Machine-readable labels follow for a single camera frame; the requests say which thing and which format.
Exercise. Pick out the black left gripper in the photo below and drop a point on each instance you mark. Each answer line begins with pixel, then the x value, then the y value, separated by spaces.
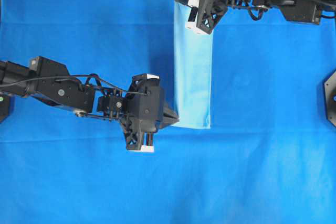
pixel 145 113

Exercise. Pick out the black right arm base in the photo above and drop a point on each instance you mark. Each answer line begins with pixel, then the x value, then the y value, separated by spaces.
pixel 329 97

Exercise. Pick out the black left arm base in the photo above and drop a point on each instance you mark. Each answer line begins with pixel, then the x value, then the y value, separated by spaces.
pixel 6 107

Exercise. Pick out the dark blue table cloth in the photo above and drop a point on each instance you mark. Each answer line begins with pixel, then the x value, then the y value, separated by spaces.
pixel 269 156

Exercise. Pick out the light blue towel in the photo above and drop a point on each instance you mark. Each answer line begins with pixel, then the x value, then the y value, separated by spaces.
pixel 192 73

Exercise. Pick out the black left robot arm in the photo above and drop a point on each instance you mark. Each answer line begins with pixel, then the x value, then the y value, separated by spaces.
pixel 48 81

